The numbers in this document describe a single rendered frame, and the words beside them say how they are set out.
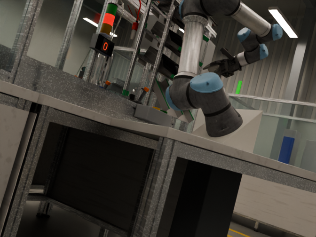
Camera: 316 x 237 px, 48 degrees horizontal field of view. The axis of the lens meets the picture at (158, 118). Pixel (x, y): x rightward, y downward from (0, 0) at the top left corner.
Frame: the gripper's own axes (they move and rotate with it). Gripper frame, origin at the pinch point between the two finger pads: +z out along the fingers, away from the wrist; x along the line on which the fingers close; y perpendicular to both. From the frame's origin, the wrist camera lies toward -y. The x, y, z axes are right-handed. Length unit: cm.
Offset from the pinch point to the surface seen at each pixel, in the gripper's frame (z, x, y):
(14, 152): 4, -115, 68
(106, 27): 17, -64, -6
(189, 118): 20.3, 6.4, 22.3
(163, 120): 3, -43, 41
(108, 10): 14, -65, -14
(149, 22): 77, 47, -96
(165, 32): 10.6, -24.1, -19.4
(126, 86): 40.3, -27.1, 4.6
